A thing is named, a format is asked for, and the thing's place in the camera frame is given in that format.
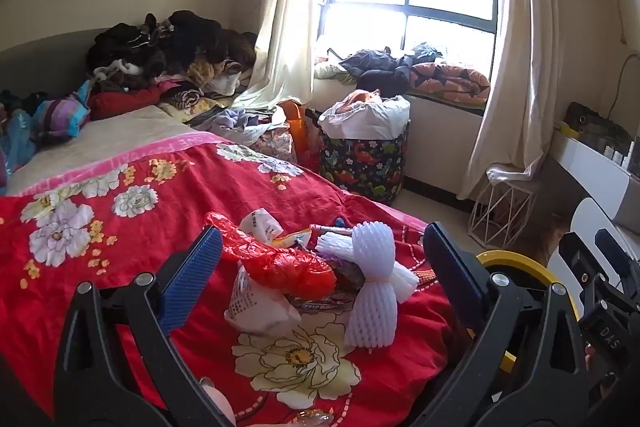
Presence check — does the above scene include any person's left hand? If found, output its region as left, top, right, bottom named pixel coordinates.
left=200, top=377, right=335, bottom=427

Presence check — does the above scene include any beige bed sheet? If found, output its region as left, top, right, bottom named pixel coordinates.
left=5, top=104, right=186, bottom=195

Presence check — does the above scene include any grey bed headboard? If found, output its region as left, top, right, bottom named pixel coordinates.
left=0, top=27, right=103, bottom=100

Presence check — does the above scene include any orange cloth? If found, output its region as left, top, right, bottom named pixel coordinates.
left=332, top=89, right=383, bottom=114

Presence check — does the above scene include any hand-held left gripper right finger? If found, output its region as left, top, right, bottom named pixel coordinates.
left=422, top=221, right=591, bottom=427

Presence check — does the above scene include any pile of dark clothes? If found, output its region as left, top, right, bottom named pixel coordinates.
left=85, top=9, right=258, bottom=108

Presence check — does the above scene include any white vanity desk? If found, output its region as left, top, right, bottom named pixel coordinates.
left=550, top=127, right=640, bottom=233

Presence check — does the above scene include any red plastic bag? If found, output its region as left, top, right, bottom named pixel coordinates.
left=204, top=212, right=337, bottom=300

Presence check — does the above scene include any teal dark garment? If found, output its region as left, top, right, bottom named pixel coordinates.
left=406, top=42, right=446, bottom=66

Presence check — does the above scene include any wavy edged mirror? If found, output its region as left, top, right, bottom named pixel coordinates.
left=607, top=54, right=640, bottom=128

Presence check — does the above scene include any dinosaur print laundry basket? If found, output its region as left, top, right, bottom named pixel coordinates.
left=317, top=94, right=412, bottom=208

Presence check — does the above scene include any pale floral pillow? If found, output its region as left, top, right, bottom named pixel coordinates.
left=314, top=56, right=359, bottom=84

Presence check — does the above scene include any dark puffer jacket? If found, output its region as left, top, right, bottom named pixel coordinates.
left=340, top=48, right=417, bottom=98

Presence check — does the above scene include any red garment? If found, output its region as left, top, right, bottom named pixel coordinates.
left=90, top=86, right=168, bottom=122

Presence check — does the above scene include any white cloth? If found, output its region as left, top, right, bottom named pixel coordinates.
left=318, top=94, right=411, bottom=140

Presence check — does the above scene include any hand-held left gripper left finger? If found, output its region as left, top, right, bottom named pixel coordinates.
left=54, top=225, right=236, bottom=427

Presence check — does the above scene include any yellow rimmed black trash bin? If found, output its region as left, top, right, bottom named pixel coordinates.
left=467, top=249, right=582, bottom=375

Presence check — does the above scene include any brown patterned blanket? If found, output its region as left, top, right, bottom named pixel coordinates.
left=159, top=79, right=228, bottom=124

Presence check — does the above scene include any white wire side table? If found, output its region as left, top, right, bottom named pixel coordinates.
left=467, top=164, right=539, bottom=253

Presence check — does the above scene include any orange bag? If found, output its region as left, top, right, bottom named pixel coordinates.
left=277, top=99, right=322, bottom=170

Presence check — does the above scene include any camouflage bag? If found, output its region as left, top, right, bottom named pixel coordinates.
left=565, top=102, right=634, bottom=154

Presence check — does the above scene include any purple blue striped cloth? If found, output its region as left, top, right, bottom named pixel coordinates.
left=30, top=79, right=95, bottom=144

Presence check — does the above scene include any pink floral bag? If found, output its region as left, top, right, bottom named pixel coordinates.
left=249, top=127, right=297, bottom=164

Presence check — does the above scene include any white foam fruit net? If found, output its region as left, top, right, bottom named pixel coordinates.
left=315, top=224, right=420, bottom=349

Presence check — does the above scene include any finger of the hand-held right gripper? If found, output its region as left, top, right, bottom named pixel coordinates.
left=595, top=228, right=640, bottom=275
left=558, top=232, right=603, bottom=293

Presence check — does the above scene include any red floral blanket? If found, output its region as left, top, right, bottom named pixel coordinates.
left=0, top=132, right=471, bottom=427

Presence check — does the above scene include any striped candy wrapper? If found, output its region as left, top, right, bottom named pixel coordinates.
left=295, top=298, right=351, bottom=312

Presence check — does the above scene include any white printed snack packet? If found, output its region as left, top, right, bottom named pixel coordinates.
left=224, top=264, right=303, bottom=338

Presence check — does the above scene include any printed cardboard box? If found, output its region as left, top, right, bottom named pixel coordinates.
left=534, top=216, right=567, bottom=264

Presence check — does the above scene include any white printed wrapper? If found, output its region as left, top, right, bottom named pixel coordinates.
left=239, top=208, right=281, bottom=248

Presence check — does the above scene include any cream curtain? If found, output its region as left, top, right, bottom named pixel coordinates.
left=457, top=0, right=567, bottom=204
left=232, top=0, right=342, bottom=111

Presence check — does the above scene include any white window bench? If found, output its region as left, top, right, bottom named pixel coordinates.
left=312, top=77, right=487, bottom=204

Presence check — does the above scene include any yellow orange wrapper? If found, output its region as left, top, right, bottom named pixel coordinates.
left=272, top=229, right=313, bottom=250

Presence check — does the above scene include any lilac garment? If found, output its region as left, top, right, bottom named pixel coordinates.
left=194, top=107, right=282, bottom=144

